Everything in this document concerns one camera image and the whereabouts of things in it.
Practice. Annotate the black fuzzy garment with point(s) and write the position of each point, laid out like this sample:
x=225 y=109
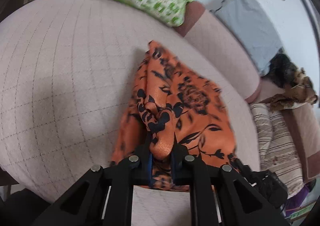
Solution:
x=282 y=71

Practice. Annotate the grey pillow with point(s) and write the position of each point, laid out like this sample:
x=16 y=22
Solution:
x=251 y=26

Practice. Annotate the beige striped floral cushion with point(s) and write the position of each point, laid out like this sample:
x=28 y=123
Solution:
x=277 y=150

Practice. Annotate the pink headboard cushion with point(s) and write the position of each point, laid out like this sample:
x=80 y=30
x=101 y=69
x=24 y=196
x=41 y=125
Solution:
x=304 y=129

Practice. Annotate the pink cylindrical bolster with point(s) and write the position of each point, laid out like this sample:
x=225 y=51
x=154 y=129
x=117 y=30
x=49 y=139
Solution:
x=206 y=33

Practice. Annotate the orange black floral blouse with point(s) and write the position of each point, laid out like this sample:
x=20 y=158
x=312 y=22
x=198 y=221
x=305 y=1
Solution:
x=171 y=104

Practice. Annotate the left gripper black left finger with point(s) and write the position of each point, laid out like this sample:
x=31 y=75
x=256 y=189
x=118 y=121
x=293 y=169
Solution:
x=102 y=196

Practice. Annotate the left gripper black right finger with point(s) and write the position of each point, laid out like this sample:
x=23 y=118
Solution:
x=220 y=195

